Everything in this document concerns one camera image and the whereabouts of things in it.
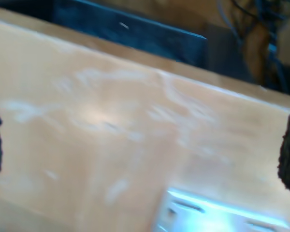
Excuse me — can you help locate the blue flat equipment case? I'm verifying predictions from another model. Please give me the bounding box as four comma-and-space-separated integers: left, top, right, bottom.
0, 0, 208, 67

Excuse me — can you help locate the tangle of dark cables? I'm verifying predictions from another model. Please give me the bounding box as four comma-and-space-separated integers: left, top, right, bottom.
216, 0, 290, 97

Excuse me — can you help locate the silver slotted metal bracket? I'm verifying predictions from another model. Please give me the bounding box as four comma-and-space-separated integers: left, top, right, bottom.
151, 187, 290, 232

